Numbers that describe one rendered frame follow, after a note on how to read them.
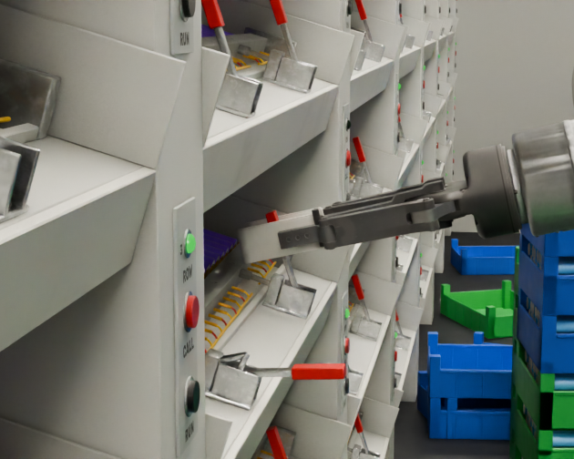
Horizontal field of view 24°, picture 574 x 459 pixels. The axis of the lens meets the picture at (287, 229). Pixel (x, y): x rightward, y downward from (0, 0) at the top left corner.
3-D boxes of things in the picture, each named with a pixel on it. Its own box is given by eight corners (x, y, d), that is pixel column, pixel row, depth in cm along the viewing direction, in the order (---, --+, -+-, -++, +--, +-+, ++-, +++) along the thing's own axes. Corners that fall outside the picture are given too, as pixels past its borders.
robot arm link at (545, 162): (592, 217, 115) (523, 230, 116) (570, 114, 113) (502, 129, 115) (599, 234, 106) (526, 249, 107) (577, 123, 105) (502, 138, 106)
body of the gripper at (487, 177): (527, 238, 107) (414, 260, 109) (525, 222, 115) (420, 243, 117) (507, 147, 106) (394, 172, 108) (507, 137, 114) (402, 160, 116)
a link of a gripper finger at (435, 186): (451, 224, 112) (453, 226, 110) (321, 254, 112) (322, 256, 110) (441, 179, 111) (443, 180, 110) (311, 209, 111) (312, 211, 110)
